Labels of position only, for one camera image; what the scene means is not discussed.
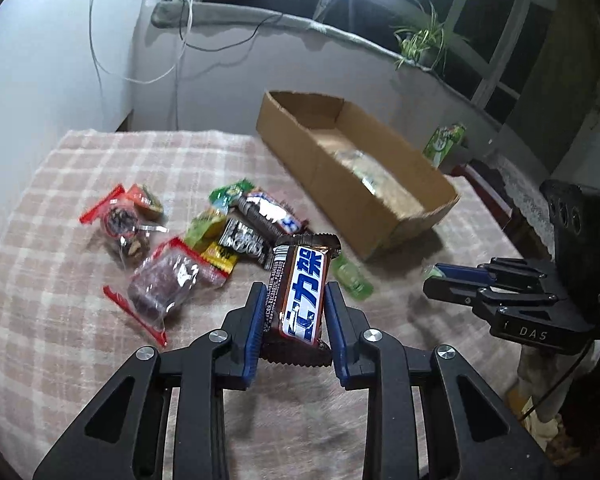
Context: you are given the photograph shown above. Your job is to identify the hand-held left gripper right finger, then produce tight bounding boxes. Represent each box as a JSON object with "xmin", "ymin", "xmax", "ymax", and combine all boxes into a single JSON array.
[{"xmin": 324, "ymin": 281, "xmax": 568, "ymax": 480}]

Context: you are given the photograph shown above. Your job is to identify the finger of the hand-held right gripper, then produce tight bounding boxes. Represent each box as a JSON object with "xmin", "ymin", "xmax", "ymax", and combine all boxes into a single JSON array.
[
  {"xmin": 422, "ymin": 275, "xmax": 562, "ymax": 314},
  {"xmin": 435, "ymin": 258, "xmax": 556, "ymax": 292}
]

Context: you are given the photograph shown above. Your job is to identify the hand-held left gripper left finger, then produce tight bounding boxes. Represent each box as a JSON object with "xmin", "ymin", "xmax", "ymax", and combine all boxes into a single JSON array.
[{"xmin": 32, "ymin": 282, "xmax": 268, "ymax": 480}]

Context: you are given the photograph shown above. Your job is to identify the brown chocolate bar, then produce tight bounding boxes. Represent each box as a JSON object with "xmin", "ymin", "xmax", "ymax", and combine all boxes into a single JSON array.
[
  {"xmin": 235, "ymin": 189, "xmax": 311, "ymax": 236},
  {"xmin": 261, "ymin": 232, "xmax": 342, "ymax": 367}
]

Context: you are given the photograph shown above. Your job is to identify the yellow snack packet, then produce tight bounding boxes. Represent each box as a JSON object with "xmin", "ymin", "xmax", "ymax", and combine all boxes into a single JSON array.
[{"xmin": 200, "ymin": 241, "xmax": 241, "ymax": 276}]

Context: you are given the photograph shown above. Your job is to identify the black white snack packet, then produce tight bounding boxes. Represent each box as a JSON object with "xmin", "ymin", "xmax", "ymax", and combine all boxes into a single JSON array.
[{"xmin": 217, "ymin": 217, "xmax": 276, "ymax": 271}]

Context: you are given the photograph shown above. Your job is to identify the large red-edged purple packet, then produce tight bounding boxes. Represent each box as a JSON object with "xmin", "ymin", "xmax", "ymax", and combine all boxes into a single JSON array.
[{"xmin": 103, "ymin": 237, "xmax": 231, "ymax": 348}]

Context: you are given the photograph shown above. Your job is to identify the light green snack packet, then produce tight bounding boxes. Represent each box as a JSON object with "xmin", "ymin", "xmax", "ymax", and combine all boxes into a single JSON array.
[{"xmin": 184, "ymin": 207, "xmax": 228, "ymax": 251}]

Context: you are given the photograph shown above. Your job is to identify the clear nut packet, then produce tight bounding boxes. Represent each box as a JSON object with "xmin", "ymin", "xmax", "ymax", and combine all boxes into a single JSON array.
[{"xmin": 112, "ymin": 224, "xmax": 170, "ymax": 273}]

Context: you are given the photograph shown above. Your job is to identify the cardboard box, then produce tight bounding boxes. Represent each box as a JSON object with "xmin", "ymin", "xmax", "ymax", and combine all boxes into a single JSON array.
[{"xmin": 256, "ymin": 90, "xmax": 461, "ymax": 261}]

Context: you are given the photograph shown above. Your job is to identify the red-edged dark fruit packet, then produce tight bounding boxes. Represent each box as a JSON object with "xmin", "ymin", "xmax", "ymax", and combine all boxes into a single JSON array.
[{"xmin": 79, "ymin": 185, "xmax": 146, "ymax": 251}]

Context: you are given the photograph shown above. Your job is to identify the translucent green snack packet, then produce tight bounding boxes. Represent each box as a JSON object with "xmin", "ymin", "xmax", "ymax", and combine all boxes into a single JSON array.
[{"xmin": 332, "ymin": 255, "xmax": 373, "ymax": 302}]

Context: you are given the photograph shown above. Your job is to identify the white lace cloth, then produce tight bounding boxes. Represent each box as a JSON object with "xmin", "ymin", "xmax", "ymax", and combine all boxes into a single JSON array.
[{"xmin": 485, "ymin": 155, "xmax": 557, "ymax": 257}]

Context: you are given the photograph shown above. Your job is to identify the green carton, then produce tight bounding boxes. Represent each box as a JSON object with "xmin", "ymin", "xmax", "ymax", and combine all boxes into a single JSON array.
[{"xmin": 424, "ymin": 122, "xmax": 467, "ymax": 168}]

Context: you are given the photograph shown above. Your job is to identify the clear plastic packet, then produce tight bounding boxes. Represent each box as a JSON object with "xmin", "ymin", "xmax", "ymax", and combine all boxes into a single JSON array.
[{"xmin": 330, "ymin": 149, "xmax": 406, "ymax": 196}]

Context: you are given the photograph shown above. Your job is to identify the dark green snack packet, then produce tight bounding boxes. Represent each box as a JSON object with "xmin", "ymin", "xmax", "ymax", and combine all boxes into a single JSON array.
[{"xmin": 208, "ymin": 178, "xmax": 253, "ymax": 211}]

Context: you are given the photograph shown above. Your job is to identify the orange snack packet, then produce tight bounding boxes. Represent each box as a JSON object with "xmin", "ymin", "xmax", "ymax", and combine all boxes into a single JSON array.
[{"xmin": 126, "ymin": 183, "xmax": 166, "ymax": 221}]

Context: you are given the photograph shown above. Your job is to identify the plaid tablecloth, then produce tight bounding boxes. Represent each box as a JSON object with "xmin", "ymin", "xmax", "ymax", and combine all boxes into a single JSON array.
[{"xmin": 0, "ymin": 129, "xmax": 546, "ymax": 480}]

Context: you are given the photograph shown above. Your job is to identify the potted spider plant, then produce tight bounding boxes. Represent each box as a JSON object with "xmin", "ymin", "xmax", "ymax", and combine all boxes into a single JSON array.
[{"xmin": 390, "ymin": 0, "xmax": 462, "ymax": 80}]

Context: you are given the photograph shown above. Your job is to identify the black tripod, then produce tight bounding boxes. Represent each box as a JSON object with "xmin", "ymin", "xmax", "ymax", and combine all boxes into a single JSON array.
[{"xmin": 337, "ymin": 0, "xmax": 357, "ymax": 33}]

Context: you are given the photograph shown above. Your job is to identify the grey stone window sill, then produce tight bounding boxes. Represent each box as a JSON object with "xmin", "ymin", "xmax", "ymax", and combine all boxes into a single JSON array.
[{"xmin": 151, "ymin": 1, "xmax": 511, "ymax": 126}]

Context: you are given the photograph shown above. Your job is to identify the white cabinet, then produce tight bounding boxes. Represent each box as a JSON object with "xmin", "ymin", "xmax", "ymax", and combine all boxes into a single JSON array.
[{"xmin": 0, "ymin": 0, "xmax": 136, "ymax": 256}]

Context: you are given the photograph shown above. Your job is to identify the white window frame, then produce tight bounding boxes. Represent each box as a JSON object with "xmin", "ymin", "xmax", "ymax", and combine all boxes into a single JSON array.
[{"xmin": 200, "ymin": 0, "xmax": 600, "ymax": 126}]

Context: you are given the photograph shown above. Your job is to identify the black cable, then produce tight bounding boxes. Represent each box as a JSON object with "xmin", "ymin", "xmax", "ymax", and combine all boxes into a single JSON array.
[{"xmin": 180, "ymin": 12, "xmax": 282, "ymax": 55}]

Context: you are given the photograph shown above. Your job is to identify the white cable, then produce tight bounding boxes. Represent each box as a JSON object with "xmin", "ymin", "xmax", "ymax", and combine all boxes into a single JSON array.
[{"xmin": 87, "ymin": 0, "xmax": 193, "ymax": 131}]

